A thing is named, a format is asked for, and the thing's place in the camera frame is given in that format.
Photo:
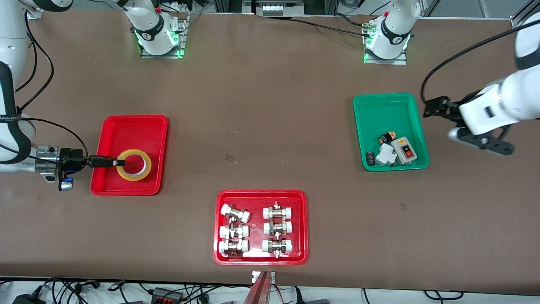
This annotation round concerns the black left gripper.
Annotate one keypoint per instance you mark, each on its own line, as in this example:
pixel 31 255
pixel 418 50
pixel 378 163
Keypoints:
pixel 452 107

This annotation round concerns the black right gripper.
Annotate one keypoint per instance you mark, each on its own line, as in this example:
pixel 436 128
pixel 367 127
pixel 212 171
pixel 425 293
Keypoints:
pixel 72 157

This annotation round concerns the yellow tape roll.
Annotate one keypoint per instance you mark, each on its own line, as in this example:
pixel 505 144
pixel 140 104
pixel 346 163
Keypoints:
pixel 134 177

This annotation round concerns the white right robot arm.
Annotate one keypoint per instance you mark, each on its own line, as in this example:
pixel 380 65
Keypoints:
pixel 8 33

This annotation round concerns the empty red plastic tray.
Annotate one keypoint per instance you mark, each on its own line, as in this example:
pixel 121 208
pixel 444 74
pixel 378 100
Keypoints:
pixel 126 135

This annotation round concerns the green plastic tray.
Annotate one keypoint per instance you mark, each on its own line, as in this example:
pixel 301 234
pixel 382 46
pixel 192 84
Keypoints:
pixel 379 114

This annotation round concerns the red tray holding fittings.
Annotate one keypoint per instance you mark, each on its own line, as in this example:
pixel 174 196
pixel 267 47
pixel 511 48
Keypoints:
pixel 257 200

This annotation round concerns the small black orange component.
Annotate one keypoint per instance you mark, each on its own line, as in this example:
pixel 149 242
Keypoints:
pixel 386 138

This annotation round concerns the white plastic connector block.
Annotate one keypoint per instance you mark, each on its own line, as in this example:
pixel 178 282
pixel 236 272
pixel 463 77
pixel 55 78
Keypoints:
pixel 386 156

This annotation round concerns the small black ribbed component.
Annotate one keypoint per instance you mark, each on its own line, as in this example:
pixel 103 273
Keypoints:
pixel 370 158

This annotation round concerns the white capped metal pipe fitting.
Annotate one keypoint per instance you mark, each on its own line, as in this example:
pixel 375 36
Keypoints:
pixel 223 246
pixel 225 231
pixel 268 212
pixel 230 210
pixel 268 245
pixel 268 228

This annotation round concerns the black orange connector block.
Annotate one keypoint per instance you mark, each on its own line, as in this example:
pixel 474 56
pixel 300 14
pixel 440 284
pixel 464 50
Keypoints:
pixel 162 292

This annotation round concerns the black power adapter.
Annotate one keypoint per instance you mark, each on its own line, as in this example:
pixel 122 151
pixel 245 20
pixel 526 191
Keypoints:
pixel 25 299

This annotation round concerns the white power strip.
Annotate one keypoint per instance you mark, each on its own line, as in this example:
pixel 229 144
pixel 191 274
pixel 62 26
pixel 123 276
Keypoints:
pixel 272 9

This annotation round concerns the red metal bar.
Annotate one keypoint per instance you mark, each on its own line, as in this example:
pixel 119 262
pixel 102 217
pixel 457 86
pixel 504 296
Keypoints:
pixel 259 293

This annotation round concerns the grey push button switch box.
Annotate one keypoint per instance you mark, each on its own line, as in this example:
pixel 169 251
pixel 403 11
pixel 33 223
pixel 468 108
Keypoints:
pixel 398 145

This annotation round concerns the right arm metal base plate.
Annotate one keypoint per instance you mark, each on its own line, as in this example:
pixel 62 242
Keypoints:
pixel 162 56

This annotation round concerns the silver metal bracket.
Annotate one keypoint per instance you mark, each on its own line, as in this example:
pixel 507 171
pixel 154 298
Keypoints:
pixel 255 276

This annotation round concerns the aluminium frame profile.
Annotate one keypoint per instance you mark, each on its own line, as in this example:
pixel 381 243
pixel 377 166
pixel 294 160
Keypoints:
pixel 228 5

